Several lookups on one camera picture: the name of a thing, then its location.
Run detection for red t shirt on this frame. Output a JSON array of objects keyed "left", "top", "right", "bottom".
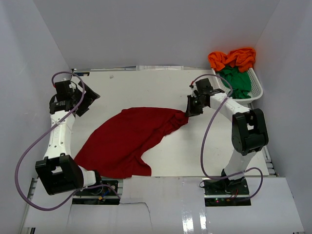
[{"left": 74, "top": 107, "right": 189, "bottom": 178}]

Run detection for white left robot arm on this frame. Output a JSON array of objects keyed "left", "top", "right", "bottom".
[{"left": 35, "top": 80, "right": 103, "bottom": 195}]

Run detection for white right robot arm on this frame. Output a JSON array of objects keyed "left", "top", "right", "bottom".
[{"left": 75, "top": 74, "right": 269, "bottom": 195}]

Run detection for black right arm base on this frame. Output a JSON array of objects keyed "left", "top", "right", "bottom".
[{"left": 199, "top": 179, "right": 251, "bottom": 207}]

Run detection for black table label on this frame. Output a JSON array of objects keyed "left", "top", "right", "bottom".
[{"left": 74, "top": 72, "right": 90, "bottom": 77}]

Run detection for green t shirt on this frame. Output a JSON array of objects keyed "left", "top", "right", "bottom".
[{"left": 218, "top": 66, "right": 252, "bottom": 99}]

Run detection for white perforated plastic basket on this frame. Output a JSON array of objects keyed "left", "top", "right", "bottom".
[{"left": 215, "top": 68, "right": 263, "bottom": 105}]

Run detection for orange t shirt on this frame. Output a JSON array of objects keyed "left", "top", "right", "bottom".
[{"left": 208, "top": 47, "right": 256, "bottom": 73}]

